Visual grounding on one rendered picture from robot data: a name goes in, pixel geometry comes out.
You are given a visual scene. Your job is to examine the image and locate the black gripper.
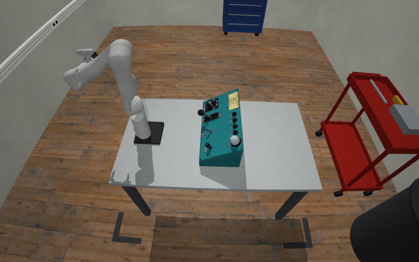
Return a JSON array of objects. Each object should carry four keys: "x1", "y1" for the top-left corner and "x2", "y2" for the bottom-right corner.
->
[{"x1": 91, "y1": 52, "x2": 99, "y2": 59}]

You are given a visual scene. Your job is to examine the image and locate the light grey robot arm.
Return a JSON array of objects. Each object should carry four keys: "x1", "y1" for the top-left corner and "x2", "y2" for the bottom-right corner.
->
[{"x1": 63, "y1": 39, "x2": 151, "y2": 139}]

